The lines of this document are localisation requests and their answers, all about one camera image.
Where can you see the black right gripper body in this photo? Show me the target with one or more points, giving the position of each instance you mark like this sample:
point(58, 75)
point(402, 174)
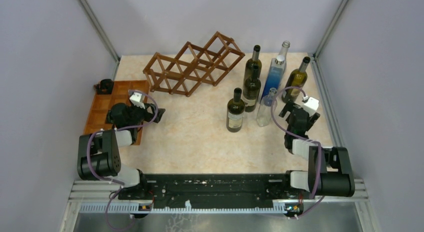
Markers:
point(288, 107)

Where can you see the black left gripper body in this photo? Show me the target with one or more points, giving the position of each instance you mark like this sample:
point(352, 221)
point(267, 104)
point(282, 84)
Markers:
point(141, 113)

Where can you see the small clear glass bottle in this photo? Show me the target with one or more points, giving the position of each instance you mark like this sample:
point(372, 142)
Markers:
point(263, 117)

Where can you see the olive green wine bottle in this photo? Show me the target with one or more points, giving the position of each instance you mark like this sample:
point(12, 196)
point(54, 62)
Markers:
point(297, 78)

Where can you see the green white-labelled wine bottle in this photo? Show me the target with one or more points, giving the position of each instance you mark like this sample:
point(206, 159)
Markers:
point(251, 89)

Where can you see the blue square vodka bottle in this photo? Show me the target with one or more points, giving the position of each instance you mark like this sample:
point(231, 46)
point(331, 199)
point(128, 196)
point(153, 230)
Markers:
point(275, 74)

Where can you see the clear glass wine bottle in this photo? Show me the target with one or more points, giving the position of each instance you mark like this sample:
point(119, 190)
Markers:
point(284, 49)

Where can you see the dark green labelled wine bottle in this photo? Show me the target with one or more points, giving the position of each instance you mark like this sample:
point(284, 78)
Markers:
point(254, 60)

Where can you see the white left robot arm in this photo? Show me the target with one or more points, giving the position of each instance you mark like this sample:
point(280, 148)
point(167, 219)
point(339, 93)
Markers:
point(98, 153)

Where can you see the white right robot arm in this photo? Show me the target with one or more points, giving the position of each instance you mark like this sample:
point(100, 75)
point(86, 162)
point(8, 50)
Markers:
point(329, 171)

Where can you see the brown wooden wine rack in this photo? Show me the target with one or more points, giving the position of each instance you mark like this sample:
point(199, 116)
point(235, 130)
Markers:
point(193, 66)

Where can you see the brown wooden compartment tray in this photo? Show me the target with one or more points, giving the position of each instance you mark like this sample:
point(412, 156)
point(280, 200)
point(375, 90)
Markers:
point(101, 104)

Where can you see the black object behind tray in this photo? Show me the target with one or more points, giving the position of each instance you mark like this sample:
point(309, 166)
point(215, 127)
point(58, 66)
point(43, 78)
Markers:
point(104, 87)

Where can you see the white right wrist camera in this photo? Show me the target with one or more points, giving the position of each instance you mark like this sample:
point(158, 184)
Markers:
point(310, 105)

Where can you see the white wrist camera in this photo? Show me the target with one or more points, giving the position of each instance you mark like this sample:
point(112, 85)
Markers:
point(137, 99)
point(310, 105)

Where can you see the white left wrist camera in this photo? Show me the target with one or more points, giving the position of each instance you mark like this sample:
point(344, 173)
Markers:
point(137, 99)

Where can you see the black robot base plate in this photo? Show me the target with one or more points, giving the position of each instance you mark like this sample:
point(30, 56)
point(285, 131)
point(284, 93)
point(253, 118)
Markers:
point(213, 191)

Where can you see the aluminium frame rail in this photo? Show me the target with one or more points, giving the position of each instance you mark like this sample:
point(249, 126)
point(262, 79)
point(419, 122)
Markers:
point(364, 210)

